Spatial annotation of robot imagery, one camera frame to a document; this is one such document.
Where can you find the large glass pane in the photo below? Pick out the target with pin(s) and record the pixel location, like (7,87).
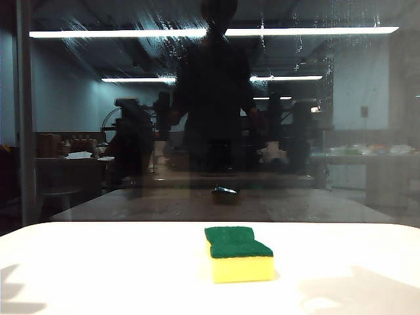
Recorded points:
(354,197)

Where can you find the white round stool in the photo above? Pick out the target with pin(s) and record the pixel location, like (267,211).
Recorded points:
(57,193)

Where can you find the grey metal frame post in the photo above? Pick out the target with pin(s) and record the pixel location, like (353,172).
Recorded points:
(25,115)

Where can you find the yellow sponge with green scourer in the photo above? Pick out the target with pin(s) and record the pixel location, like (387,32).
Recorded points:
(236,262)

